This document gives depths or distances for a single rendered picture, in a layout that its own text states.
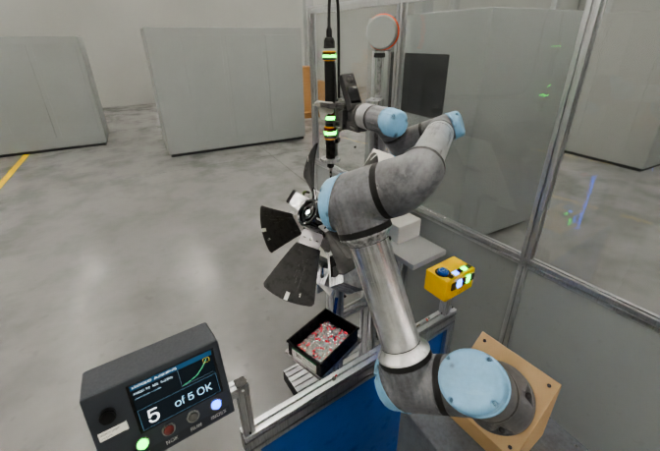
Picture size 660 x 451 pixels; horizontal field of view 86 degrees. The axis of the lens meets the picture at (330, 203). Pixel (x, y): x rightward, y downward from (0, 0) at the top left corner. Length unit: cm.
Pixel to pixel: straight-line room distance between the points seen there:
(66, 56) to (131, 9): 538
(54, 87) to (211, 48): 302
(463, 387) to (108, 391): 67
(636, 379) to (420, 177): 130
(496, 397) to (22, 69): 812
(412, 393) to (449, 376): 9
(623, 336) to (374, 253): 117
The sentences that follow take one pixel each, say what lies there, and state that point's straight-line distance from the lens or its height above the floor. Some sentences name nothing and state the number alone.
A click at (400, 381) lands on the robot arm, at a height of 122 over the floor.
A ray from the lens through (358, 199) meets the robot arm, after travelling 67.
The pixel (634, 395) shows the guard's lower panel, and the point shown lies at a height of 67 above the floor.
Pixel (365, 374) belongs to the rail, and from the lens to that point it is 134.
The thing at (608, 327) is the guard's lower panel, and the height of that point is 88.
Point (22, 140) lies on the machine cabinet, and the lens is 847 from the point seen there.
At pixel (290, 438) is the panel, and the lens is 134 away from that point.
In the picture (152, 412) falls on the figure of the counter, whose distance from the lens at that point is 91.
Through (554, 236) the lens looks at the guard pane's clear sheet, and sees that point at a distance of 165.
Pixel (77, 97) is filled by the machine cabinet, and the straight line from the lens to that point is 819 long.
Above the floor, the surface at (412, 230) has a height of 92.
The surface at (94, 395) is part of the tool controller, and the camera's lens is 87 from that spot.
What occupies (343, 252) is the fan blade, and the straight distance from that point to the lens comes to 125.
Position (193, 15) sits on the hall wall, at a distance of 1337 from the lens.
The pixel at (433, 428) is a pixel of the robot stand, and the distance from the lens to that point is 104.
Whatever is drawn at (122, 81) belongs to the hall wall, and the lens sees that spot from 1323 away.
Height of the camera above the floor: 185
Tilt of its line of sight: 25 degrees down
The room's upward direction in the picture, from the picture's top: 1 degrees counter-clockwise
